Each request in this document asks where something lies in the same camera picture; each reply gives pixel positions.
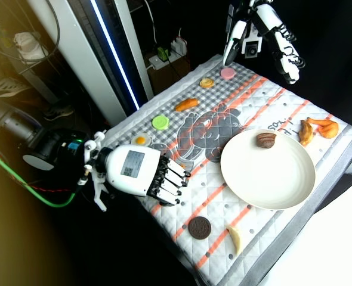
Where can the brown chocolate pastry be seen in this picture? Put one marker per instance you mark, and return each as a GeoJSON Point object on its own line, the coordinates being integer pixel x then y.
{"type": "Point", "coordinates": [265, 140]}

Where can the cream round plate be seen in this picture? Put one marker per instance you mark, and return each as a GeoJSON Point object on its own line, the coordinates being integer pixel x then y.
{"type": "Point", "coordinates": [267, 175]}

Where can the fried egg toy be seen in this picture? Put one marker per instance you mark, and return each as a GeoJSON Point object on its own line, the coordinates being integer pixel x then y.
{"type": "Point", "coordinates": [140, 139]}

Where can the green round disc toy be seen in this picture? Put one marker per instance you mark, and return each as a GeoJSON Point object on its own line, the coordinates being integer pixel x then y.
{"type": "Point", "coordinates": [160, 122]}

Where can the orange bread toy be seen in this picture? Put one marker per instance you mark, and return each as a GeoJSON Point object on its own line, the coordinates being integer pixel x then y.
{"type": "Point", "coordinates": [186, 104]}

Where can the chocolate sandwich cookie toy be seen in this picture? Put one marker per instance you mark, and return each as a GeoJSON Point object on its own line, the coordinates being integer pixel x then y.
{"type": "Point", "coordinates": [199, 228]}

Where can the dark sneaker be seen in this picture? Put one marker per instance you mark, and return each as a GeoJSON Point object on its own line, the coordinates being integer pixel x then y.
{"type": "Point", "coordinates": [58, 112]}

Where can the brown cardboard box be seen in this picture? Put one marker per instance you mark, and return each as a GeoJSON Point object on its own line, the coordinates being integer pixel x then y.
{"type": "Point", "coordinates": [170, 76]}

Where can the white power strip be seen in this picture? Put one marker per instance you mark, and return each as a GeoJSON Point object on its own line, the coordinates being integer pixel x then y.
{"type": "Point", "coordinates": [161, 61]}

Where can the yellow swirl pastry toy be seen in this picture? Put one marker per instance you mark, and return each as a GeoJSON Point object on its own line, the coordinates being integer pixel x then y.
{"type": "Point", "coordinates": [207, 82]}

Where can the blue light strip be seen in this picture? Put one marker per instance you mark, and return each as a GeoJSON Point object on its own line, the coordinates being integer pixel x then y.
{"type": "Point", "coordinates": [116, 56]}

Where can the green plug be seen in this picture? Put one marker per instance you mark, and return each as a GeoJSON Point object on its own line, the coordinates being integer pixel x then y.
{"type": "Point", "coordinates": [162, 53]}

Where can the white charger plug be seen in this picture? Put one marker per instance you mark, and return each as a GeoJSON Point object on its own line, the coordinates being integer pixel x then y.
{"type": "Point", "coordinates": [179, 45]}

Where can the pink round disc toy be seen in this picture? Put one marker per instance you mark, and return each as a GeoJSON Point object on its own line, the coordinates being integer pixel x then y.
{"type": "Point", "coordinates": [227, 73]}

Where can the grey quilt with bear print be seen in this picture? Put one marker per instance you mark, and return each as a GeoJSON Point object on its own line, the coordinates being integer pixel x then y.
{"type": "Point", "coordinates": [253, 232]}

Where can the grey striped sneaker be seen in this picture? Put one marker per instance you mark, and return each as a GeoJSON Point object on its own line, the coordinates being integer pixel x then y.
{"type": "Point", "coordinates": [7, 88]}

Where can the white sneaker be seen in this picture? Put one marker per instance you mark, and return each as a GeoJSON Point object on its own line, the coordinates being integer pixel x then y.
{"type": "Point", "coordinates": [30, 46]}

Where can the brown fried dumpling toy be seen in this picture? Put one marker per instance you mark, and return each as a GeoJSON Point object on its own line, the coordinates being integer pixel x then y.
{"type": "Point", "coordinates": [306, 133]}

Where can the orange chicken wing toy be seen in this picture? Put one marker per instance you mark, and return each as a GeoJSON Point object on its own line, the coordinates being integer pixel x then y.
{"type": "Point", "coordinates": [327, 128]}

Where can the white metal frame column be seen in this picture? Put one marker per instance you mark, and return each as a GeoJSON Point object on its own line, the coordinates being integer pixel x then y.
{"type": "Point", "coordinates": [83, 65]}

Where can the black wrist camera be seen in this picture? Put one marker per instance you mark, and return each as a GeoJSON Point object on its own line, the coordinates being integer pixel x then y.
{"type": "Point", "coordinates": [251, 48]}

